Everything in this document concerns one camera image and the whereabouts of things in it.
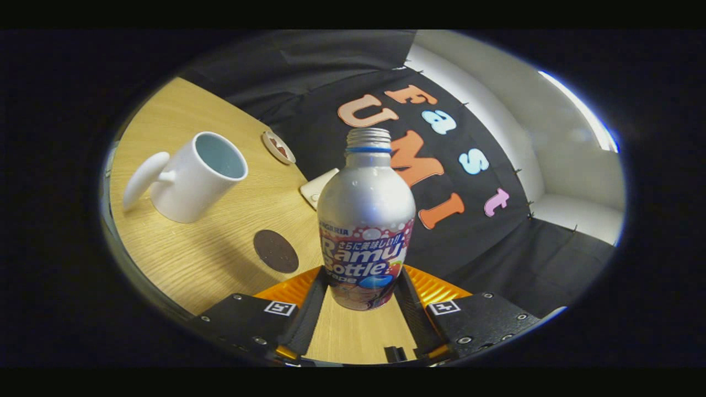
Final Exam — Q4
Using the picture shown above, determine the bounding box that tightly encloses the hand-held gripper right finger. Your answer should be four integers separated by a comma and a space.
394, 265, 541, 362

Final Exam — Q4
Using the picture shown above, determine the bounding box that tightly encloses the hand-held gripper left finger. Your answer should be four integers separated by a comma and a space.
190, 266, 329, 364

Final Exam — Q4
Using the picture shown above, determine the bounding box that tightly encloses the dark brown round coaster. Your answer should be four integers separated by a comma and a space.
253, 229, 299, 274

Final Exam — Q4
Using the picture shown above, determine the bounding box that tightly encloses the silver juice bottle printed label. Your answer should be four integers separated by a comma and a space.
317, 127, 416, 311

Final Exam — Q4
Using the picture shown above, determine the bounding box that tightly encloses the white ceramic cup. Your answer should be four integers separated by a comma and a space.
122, 131, 249, 224

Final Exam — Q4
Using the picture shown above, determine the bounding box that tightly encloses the black backdrop cloth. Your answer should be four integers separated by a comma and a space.
176, 30, 616, 319

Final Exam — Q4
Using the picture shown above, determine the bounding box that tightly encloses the white toaster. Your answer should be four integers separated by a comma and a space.
299, 168, 340, 210

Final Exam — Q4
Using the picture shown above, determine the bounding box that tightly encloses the wooden table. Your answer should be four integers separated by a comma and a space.
108, 77, 420, 364

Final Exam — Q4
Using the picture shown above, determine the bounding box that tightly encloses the small round white plate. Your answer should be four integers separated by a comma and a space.
261, 131, 297, 165

